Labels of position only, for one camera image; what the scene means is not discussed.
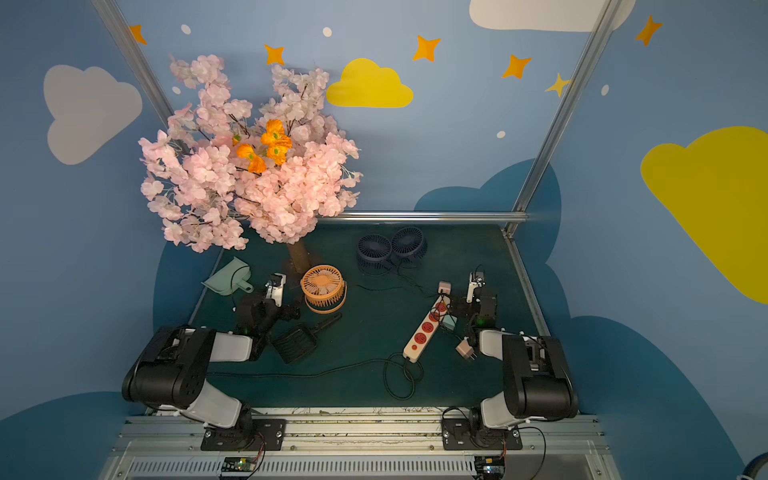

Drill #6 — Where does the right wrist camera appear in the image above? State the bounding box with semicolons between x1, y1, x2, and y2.
466;270;485;304

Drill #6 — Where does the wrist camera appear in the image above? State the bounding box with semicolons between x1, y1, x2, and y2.
265;273;287;308
466;270;485;304

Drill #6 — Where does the dark blue fan left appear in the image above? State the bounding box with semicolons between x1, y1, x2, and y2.
356;234;393;273

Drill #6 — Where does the dark blue fan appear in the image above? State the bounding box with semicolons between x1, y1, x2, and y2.
391;226;428;263
356;234;393;273

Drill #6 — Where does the green circuit board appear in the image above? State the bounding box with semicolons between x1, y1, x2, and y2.
221;457;259;475
473;456;506;480

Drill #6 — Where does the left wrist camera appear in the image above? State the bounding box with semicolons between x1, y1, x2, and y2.
265;273;287;308

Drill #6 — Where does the left green circuit board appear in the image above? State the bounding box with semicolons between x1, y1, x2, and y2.
221;457;259;475

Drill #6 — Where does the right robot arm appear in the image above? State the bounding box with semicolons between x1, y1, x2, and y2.
465;283;579;448

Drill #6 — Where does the black slotted scoop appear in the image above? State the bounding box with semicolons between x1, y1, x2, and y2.
271;313;343;365

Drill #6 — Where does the thin black fan cable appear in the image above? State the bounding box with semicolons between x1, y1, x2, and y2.
357;257;445;298

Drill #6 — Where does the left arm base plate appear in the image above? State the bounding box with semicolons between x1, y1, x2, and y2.
200;418;287;452

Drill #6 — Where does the white red power strip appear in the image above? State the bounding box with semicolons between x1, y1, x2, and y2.
403;293;450;364

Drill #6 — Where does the dark blue fan right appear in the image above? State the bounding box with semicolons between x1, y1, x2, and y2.
391;226;428;263

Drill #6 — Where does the teal USB charger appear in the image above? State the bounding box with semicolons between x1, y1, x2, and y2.
441;315;457;331

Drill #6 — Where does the right green circuit board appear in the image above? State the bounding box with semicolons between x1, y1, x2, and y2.
473;456;506;480

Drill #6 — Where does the aluminium rail frame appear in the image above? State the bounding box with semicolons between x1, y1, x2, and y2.
100;406;620;479

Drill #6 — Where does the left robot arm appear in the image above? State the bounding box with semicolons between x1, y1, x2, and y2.
122;293;300;452

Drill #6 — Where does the orange desk fan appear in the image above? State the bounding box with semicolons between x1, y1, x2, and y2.
300;265;347;315

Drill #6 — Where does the pink artificial blossom tree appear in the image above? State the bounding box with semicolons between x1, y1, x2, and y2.
139;55;361;274

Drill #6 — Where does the black power strip cable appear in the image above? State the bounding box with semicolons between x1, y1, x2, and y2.
206;352;425;402

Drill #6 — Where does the mint green dustpan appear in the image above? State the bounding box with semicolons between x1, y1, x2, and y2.
203;258;254;296

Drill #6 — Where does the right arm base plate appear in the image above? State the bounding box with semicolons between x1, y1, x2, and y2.
441;418;523;451

